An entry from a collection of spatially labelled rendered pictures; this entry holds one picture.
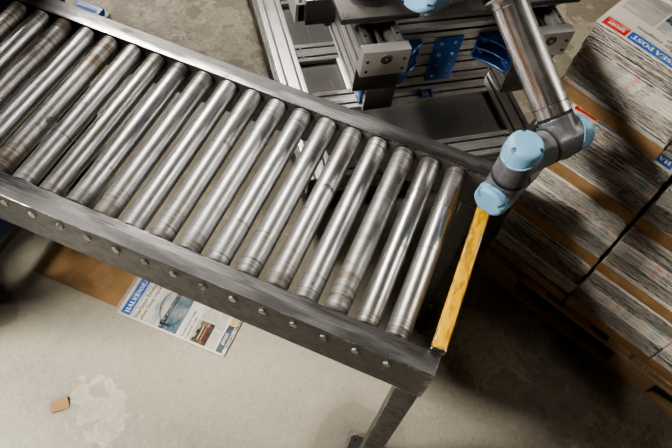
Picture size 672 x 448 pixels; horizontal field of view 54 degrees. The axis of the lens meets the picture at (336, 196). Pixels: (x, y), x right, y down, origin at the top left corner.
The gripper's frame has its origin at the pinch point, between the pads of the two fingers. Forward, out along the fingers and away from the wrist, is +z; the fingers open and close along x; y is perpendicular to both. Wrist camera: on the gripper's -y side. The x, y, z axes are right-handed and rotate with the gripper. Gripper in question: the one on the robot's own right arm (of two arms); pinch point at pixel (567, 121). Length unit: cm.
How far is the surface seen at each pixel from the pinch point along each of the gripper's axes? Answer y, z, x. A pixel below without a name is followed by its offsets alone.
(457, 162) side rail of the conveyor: -5.4, -25.0, 12.8
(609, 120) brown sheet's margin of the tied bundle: 0.5, 7.6, -7.1
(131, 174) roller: -6, -80, 60
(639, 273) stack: -39, 8, -36
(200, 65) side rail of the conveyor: -6, -48, 75
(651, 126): 5.3, 7.9, -15.4
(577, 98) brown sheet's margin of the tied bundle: 0.3, 8.2, 2.1
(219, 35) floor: -86, 20, 145
